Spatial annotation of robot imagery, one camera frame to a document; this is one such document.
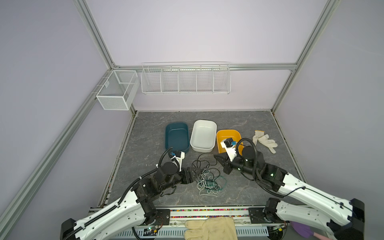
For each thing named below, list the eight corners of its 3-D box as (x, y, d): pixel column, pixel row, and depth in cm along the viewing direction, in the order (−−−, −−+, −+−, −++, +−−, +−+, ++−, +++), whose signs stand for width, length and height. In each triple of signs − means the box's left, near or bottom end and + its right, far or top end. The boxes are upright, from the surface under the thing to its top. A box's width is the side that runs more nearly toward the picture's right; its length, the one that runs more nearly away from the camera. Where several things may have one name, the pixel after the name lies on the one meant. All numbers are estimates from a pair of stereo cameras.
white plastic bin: (190, 153, 99) (189, 148, 94) (191, 125, 115) (191, 119, 110) (218, 153, 99) (219, 148, 94) (215, 125, 115) (216, 119, 110)
